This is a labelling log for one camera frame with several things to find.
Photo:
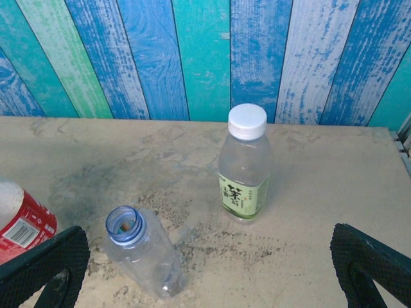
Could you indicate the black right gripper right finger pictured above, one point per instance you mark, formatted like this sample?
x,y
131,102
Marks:
x,y
375,276

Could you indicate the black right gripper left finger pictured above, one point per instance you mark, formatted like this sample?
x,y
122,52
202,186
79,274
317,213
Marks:
x,y
38,276

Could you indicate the clear bottle red label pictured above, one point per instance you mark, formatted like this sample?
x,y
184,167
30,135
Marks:
x,y
22,221

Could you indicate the clear bottle blue neck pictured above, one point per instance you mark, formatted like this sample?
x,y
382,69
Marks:
x,y
147,256

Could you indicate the clear bottle green tea label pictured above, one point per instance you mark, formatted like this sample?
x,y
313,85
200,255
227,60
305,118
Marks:
x,y
244,179

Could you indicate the plain white bottle cap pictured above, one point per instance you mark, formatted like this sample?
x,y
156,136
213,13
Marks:
x,y
247,120

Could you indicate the aluminium side rail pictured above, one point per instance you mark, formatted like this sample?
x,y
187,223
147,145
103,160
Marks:
x,y
403,144

